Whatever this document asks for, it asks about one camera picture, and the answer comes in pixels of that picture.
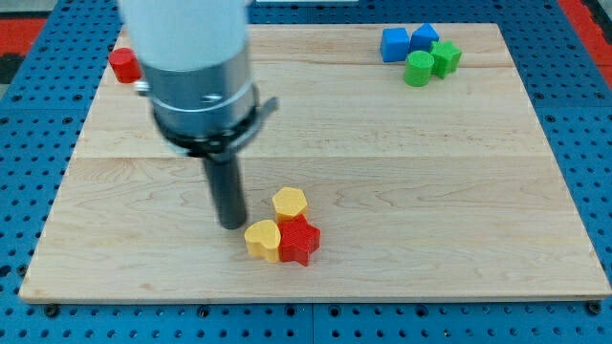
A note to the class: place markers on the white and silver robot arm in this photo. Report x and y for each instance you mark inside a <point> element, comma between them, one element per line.
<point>195,59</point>

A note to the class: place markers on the blue pentagon block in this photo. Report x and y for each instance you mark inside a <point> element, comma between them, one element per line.
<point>422,38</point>

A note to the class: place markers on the blue cube block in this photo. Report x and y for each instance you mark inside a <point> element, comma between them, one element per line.
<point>394,44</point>

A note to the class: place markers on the yellow hexagon block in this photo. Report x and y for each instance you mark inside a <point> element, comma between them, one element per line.
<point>288,203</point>

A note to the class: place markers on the red cylinder block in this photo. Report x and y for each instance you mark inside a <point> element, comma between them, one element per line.
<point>125,65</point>

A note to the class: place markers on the red star block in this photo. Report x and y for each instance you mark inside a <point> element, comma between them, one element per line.
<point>299,240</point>

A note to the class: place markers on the green star block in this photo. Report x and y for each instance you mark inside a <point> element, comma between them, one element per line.
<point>446,58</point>

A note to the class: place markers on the green cylinder block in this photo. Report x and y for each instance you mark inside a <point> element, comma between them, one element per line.
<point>418,68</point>

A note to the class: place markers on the yellow heart block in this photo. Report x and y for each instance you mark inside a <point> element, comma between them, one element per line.
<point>262,240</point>

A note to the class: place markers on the wooden board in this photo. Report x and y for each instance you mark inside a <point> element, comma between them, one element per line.
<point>445,193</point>

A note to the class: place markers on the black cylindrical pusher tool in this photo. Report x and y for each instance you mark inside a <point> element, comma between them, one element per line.
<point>225,185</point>

